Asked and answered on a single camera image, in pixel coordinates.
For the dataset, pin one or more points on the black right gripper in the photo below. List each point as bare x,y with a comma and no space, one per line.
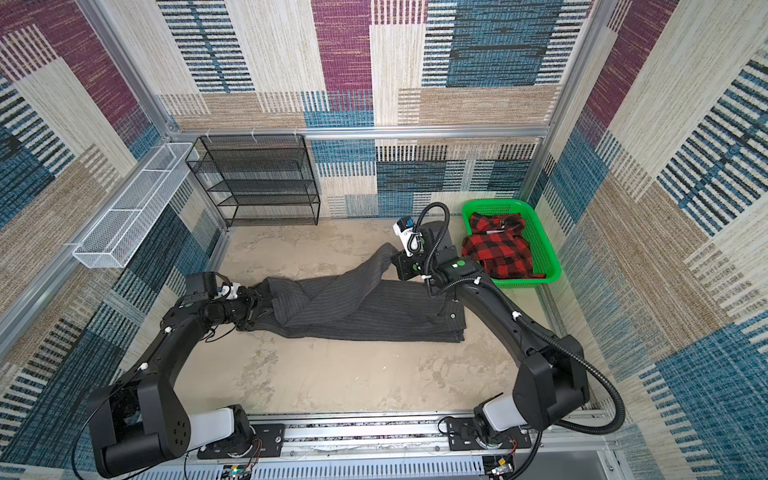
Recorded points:
401,260

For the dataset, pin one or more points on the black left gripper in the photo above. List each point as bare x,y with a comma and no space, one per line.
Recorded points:
252,302

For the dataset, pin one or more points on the dark grey striped shirt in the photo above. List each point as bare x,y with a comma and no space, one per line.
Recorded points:
358,305

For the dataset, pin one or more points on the green plastic basket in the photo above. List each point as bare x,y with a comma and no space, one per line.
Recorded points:
544,256

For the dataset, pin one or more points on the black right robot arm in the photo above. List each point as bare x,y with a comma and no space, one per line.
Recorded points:
551,382

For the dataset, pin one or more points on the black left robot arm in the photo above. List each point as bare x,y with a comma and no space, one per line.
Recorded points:
139,422

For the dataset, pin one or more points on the red black plaid shirt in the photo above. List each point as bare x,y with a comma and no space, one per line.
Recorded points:
497,244

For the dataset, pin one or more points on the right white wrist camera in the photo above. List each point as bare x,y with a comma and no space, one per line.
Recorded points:
412,241

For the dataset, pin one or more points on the white wire mesh tray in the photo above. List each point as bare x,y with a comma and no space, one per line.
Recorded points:
120,231

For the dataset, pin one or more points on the black wire shelf rack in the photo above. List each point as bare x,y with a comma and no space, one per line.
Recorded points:
257,180

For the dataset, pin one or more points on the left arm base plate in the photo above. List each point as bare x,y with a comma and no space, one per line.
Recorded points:
264,441

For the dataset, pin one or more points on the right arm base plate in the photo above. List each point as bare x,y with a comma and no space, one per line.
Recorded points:
465,434

